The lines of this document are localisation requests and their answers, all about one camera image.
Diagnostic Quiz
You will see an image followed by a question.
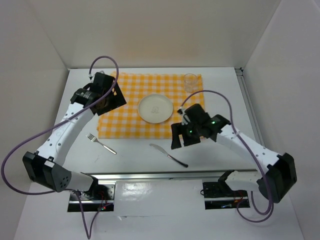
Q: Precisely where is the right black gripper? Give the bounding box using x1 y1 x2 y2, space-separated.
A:
171 120 202 149

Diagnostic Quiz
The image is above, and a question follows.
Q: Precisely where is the yellow white checkered cloth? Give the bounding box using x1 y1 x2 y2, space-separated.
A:
97 72 190 139

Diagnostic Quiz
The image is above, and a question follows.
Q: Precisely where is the silver spoon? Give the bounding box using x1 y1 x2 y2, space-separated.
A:
149 143 189 168

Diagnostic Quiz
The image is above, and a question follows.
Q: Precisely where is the cream round plate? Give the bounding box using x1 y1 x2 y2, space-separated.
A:
137 94 174 124

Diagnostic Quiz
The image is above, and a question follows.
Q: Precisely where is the silver fork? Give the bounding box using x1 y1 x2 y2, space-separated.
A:
86 133 117 155

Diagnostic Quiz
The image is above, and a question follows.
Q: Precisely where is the clear plastic cup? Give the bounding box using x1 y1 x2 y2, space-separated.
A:
183 73 198 93

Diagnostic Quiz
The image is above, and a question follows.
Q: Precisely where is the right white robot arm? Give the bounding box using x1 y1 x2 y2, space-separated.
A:
171 103 297 204

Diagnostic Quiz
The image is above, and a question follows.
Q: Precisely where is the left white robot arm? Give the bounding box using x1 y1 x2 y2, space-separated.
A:
22 73 127 200

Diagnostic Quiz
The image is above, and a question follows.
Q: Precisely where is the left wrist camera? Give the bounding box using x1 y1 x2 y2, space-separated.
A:
89 72 115 95

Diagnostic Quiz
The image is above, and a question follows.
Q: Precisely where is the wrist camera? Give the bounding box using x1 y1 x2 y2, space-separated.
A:
89 72 115 95
177 103 211 125

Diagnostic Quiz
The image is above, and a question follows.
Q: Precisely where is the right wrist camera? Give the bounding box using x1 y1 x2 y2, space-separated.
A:
177 103 211 125

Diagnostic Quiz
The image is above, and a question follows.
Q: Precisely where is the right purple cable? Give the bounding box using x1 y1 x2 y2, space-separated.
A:
180 89 274 224

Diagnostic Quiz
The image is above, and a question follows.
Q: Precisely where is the purple cable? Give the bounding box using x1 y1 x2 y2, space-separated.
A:
1 55 120 240
180 89 274 224

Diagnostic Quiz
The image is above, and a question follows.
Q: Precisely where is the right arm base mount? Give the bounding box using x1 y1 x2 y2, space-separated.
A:
200 181 250 210

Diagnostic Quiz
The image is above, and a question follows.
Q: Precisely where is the aluminium rail frame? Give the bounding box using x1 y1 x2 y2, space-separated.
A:
39 67 276 182

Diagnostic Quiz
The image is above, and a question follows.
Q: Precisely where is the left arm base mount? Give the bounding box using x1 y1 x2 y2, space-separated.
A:
67 181 116 213

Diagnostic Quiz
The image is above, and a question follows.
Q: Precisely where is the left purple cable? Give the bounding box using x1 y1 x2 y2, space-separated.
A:
1 55 120 240

